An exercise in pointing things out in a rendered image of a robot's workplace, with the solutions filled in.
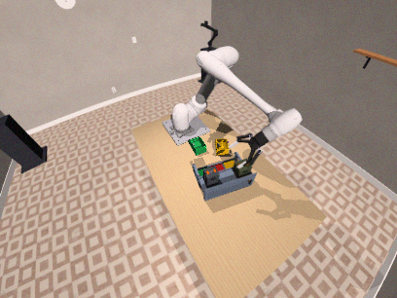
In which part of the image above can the yellow bin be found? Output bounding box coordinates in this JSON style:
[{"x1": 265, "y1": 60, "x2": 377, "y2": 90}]
[{"x1": 215, "y1": 138, "x2": 229, "y2": 156}]

